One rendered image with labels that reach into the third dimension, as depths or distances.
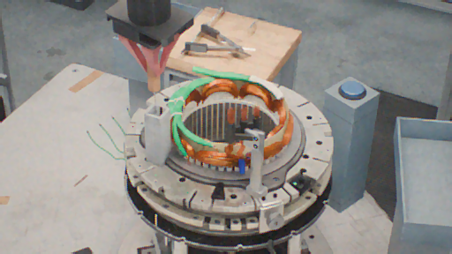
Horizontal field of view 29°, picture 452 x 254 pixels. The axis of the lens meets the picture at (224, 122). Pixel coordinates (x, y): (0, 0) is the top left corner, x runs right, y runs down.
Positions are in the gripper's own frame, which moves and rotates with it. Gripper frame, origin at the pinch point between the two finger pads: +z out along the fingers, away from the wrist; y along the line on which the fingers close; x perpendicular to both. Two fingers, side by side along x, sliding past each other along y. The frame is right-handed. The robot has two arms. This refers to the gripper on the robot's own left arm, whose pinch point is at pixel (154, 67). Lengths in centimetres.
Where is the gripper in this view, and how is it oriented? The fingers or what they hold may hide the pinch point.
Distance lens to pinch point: 122.0
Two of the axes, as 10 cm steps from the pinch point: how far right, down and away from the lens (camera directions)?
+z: 0.0, 7.3, 6.8
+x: 5.9, -5.5, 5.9
